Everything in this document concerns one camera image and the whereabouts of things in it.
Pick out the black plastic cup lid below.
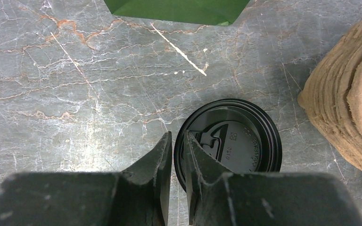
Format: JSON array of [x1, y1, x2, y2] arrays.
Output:
[[173, 98, 282, 190]]

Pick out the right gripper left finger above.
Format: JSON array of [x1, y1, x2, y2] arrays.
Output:
[[0, 132, 172, 226]]

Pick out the green brown paper bag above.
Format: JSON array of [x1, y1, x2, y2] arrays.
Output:
[[105, 0, 250, 26]]

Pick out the brown pulp cup carriers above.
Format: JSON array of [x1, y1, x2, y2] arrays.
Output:
[[298, 20, 362, 171]]

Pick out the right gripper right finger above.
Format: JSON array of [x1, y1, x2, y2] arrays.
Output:
[[184, 131, 362, 226]]

